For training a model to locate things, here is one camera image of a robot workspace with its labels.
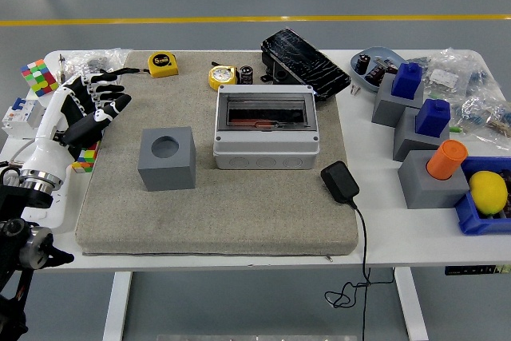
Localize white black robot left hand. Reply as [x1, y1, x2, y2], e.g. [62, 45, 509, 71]
[20, 70, 133, 186]

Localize grey electrical box clear lid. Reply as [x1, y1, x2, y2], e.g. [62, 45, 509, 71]
[212, 84, 320, 170]

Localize colourful puzzle cube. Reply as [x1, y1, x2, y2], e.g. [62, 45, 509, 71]
[71, 141, 100, 174]
[19, 58, 57, 98]

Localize white circuit breaker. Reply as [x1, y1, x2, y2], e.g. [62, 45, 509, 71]
[1, 97, 47, 141]

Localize clear bag of parts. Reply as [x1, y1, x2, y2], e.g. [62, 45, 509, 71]
[59, 47, 133, 78]

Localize grey block with round hole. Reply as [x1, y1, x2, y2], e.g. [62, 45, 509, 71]
[137, 126, 197, 192]

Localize yellow square tape measure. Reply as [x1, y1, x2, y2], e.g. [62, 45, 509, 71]
[99, 51, 180, 79]

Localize white table leg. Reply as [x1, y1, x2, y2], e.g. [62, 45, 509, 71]
[393, 267, 430, 341]
[102, 272, 133, 341]

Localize yellow round tape measure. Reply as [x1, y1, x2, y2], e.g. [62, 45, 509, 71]
[208, 65, 240, 92]

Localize grey-brown mat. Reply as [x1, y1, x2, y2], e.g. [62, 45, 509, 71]
[75, 50, 359, 257]

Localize black cracked glossy case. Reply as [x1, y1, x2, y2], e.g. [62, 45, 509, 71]
[261, 28, 352, 103]

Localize black power adapter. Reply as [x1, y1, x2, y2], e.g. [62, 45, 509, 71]
[320, 161, 360, 209]

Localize blue-grey oval dish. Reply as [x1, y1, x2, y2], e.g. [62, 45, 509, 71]
[350, 46, 404, 93]

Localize blue plastic block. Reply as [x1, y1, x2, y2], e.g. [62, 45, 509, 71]
[390, 61, 424, 101]
[414, 97, 451, 137]

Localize clear bag of components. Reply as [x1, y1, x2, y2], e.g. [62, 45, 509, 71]
[450, 89, 511, 150]
[406, 47, 504, 98]

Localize blue plastic bin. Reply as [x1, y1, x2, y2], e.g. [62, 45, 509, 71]
[454, 156, 511, 236]

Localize yellow lemon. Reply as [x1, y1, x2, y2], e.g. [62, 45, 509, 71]
[468, 170, 509, 216]

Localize black table control panel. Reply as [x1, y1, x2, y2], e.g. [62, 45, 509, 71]
[445, 264, 511, 276]

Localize dark grapes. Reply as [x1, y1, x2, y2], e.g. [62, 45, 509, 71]
[497, 169, 511, 220]

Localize grey-white power cable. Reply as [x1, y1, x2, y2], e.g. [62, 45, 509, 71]
[0, 133, 41, 190]

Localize black adapter cord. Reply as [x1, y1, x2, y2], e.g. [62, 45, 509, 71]
[323, 196, 394, 341]

